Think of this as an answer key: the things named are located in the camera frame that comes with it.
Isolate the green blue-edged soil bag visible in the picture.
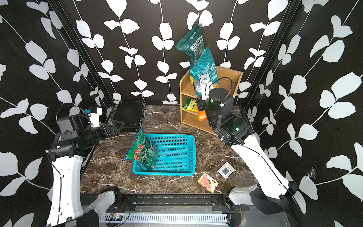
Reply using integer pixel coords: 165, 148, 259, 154
124, 126, 157, 170

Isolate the small white square box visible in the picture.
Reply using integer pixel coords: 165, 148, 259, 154
218, 162, 235, 179

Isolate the yellow fertilizer bag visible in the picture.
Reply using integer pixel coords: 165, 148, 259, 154
182, 97, 198, 113

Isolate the teal and orange fertilizer bag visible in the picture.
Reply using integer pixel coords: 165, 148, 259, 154
189, 46, 220, 122

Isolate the dark green fertilizer bag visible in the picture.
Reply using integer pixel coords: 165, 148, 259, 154
176, 24, 205, 69

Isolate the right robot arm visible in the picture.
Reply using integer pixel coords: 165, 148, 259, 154
197, 86, 297, 215

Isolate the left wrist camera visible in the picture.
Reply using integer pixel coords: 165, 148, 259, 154
85, 107, 103, 128

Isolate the black front rail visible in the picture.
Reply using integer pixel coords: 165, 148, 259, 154
80, 193, 287, 213

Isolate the turquoise plastic basket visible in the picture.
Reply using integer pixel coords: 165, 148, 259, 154
133, 133, 196, 176

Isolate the wooden two-tier shelf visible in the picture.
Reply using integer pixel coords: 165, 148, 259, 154
179, 63, 244, 135

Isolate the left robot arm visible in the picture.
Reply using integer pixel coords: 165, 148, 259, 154
46, 114, 125, 227

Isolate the black ribbed case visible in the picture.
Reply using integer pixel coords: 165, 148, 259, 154
112, 100, 146, 132

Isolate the red playing card box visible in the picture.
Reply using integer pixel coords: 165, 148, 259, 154
198, 173, 219, 193

